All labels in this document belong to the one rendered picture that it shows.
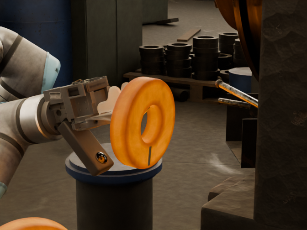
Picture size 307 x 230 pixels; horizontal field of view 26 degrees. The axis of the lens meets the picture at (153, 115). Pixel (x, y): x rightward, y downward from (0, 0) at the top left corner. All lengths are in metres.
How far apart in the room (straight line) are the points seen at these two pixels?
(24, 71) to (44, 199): 1.37
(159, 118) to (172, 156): 2.42
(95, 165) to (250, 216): 0.58
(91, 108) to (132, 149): 0.12
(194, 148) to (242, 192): 3.01
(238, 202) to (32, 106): 0.64
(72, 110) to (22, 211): 1.77
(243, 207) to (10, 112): 0.70
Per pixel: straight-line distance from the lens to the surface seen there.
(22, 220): 0.86
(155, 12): 9.07
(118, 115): 1.06
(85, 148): 1.19
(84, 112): 1.16
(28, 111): 1.23
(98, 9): 4.72
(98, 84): 1.17
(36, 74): 1.73
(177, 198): 3.00
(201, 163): 3.46
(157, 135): 1.14
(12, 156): 1.25
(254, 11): 0.89
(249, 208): 0.65
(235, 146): 1.77
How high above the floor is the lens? 1.12
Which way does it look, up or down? 15 degrees down
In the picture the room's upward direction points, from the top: straight up
